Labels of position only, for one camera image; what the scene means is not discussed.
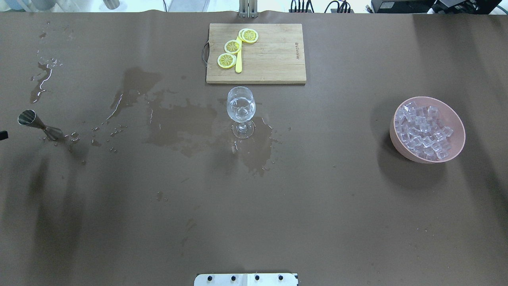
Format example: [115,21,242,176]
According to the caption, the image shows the clear wine glass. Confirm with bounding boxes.
[227,86,256,139]

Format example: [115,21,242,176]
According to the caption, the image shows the lemon slice middle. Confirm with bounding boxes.
[224,39,242,55]

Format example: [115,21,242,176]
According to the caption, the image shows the yellow plastic knife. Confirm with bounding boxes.
[235,36,243,74]

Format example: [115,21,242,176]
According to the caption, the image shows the lemon slice near handle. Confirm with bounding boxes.
[217,53,237,69]

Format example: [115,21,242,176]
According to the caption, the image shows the pink bowl of ice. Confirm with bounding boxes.
[389,97,465,164]

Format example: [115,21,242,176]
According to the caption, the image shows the steel double jigger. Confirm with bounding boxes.
[17,109,64,141]

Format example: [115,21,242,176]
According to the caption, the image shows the wooden cutting board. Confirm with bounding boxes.
[206,23,307,85]

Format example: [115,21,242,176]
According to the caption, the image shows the lemon slice far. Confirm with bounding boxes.
[238,28,259,44]

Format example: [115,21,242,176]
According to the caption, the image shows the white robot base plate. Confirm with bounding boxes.
[194,273,299,286]

